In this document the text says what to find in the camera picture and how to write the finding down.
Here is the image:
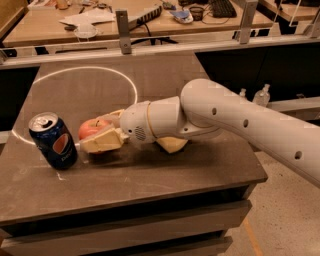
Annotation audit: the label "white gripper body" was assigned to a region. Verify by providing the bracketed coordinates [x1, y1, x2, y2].
[120, 96, 186, 143]

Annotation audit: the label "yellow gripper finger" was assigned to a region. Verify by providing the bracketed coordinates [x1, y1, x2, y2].
[79, 128, 128, 154]
[99, 109, 124, 128]

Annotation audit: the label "red apple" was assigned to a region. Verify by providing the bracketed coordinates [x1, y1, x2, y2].
[78, 118, 109, 140]

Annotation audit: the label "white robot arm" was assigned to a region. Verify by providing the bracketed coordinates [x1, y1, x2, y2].
[80, 79, 320, 187]

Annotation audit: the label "blue pepsi can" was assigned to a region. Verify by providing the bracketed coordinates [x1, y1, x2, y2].
[29, 112, 77, 170]

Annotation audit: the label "yellow sponge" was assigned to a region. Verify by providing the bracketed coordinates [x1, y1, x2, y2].
[156, 137, 187, 154]

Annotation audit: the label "clear round lid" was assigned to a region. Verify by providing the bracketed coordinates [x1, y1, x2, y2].
[74, 24, 98, 39]

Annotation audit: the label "grey power strip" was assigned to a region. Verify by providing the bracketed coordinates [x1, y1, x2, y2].
[128, 5, 162, 30]

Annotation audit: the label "white papers on desk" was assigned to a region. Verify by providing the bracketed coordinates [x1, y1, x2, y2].
[60, 9, 115, 25]

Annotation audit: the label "clear sanitizer bottle left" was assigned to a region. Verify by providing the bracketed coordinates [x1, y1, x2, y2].
[239, 88, 247, 99]

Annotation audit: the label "clear sanitizer bottle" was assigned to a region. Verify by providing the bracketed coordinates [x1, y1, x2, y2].
[253, 84, 270, 107]
[239, 88, 247, 99]

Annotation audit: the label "upper cabinet drawer front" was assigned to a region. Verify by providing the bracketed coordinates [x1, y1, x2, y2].
[2, 200, 252, 256]

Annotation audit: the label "cabinet drawer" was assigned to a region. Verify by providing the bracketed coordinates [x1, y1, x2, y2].
[2, 200, 252, 256]
[128, 236, 233, 256]

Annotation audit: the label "blue white packet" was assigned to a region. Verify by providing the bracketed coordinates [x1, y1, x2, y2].
[170, 10, 193, 24]

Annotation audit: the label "clear sanitizer bottle right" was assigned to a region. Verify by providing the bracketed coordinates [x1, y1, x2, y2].
[253, 84, 270, 107]

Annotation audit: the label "black keyboard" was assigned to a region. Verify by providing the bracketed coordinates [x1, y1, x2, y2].
[209, 0, 237, 18]

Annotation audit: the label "lower cabinet drawer front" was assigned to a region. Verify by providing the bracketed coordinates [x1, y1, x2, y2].
[128, 236, 233, 256]

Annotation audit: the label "grey metal post left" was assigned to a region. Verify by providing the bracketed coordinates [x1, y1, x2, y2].
[116, 10, 132, 55]

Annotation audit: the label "grey metal post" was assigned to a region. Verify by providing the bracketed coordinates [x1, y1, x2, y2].
[116, 10, 132, 55]
[237, 0, 258, 44]

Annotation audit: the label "grey metal post right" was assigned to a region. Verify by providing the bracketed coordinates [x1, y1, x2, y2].
[237, 0, 258, 44]

